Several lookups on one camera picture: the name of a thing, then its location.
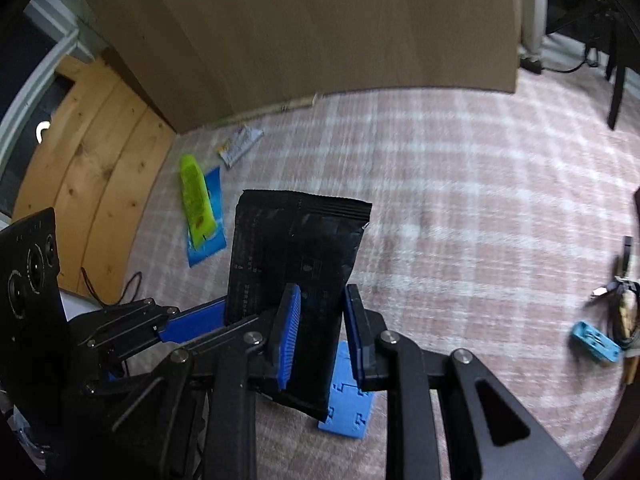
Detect knotty pine wood panel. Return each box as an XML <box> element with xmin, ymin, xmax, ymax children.
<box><xmin>12</xmin><ymin>55</ymin><xmax>176</xmax><ymax>302</ymax></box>

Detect light wood cabinet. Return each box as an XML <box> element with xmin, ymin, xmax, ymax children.
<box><xmin>86</xmin><ymin>0</ymin><xmax>520</xmax><ymax>132</ymax></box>

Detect light blue plastic block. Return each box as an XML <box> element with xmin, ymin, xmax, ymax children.
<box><xmin>318</xmin><ymin>340</ymin><xmax>374</xmax><ymax>440</ymax></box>

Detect black ring light tripod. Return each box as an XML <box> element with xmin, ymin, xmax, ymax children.
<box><xmin>546</xmin><ymin>0</ymin><xmax>639</xmax><ymax>129</ymax></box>

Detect black power strip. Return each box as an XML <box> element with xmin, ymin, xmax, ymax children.
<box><xmin>520</xmin><ymin>58</ymin><xmax>544</xmax><ymax>75</ymax></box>

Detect lime green tube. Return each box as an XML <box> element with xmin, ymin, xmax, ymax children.
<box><xmin>179</xmin><ymin>154</ymin><xmax>217</xmax><ymax>249</ymax></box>

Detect chopsticks in paper sleeve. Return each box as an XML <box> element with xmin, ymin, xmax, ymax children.
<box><xmin>206</xmin><ymin>93</ymin><xmax>320</xmax><ymax>129</ymax></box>

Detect blue tissue packet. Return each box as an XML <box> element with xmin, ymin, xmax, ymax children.
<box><xmin>186</xmin><ymin>167</ymin><xmax>227</xmax><ymax>268</ymax></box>

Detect black usb cable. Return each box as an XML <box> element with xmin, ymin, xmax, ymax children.
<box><xmin>591</xmin><ymin>235</ymin><xmax>640</xmax><ymax>386</ymax></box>

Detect small white snack sachet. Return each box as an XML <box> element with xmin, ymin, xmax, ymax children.
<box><xmin>216</xmin><ymin>125</ymin><xmax>264</xmax><ymax>169</ymax></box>

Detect black foil pouch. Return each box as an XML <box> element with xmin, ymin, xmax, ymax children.
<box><xmin>224</xmin><ymin>190</ymin><xmax>372</xmax><ymax>420</ymax></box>

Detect small cyan plastic tool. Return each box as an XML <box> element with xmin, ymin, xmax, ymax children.
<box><xmin>570</xmin><ymin>321</ymin><xmax>623</xmax><ymax>363</ymax></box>

